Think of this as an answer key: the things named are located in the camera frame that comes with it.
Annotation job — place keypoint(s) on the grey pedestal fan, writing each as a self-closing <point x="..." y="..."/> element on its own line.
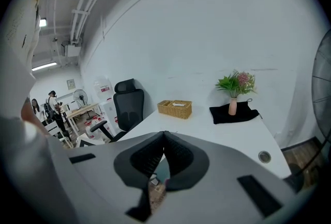
<point x="80" y="97"/>

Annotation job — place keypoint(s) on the artificial green plant pink flowers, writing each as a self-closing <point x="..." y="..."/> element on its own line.
<point x="230" y="83"/>

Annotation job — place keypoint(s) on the wooden table white legs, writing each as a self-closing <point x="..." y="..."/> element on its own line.
<point x="82" y="109"/>

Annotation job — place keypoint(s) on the black mesh office chair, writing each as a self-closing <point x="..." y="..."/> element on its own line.
<point x="128" y="106"/>

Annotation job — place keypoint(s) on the clear water jug red cap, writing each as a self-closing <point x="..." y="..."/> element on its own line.
<point x="93" y="132"/>

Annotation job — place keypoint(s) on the person's left forearm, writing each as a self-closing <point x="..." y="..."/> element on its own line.
<point x="31" y="117"/>

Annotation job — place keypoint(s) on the grey ceiling junction box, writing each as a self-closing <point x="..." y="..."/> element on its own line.
<point x="71" y="49"/>

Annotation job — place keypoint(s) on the wall poster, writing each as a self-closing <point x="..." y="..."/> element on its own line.
<point x="71" y="84"/>

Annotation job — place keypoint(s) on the pink ceramic vase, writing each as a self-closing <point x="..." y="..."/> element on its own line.
<point x="232" y="107"/>

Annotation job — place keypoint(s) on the ceiling light tube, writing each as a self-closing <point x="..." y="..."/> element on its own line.
<point x="44" y="66"/>

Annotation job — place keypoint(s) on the large water bottle red label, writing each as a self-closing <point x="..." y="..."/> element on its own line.
<point x="103" y="87"/>

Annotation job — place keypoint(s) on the person's cream knit sweater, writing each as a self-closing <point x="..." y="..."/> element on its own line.
<point x="18" y="36"/>

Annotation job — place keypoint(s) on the round grey desk grommet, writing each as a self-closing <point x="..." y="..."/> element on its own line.
<point x="264" y="156"/>

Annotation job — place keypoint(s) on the white ceiling pipes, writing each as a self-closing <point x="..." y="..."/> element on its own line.
<point x="78" y="13"/>

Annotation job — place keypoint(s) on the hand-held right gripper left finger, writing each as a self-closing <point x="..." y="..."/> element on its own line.
<point x="103" y="179"/>

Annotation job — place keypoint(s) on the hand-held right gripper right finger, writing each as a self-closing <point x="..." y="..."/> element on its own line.
<point x="219" y="186"/>

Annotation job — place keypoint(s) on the black cloth pouch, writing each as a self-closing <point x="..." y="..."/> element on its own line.
<point x="222" y="114"/>

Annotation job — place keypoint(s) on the white slatted chair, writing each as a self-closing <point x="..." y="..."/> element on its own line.
<point x="55" y="128"/>

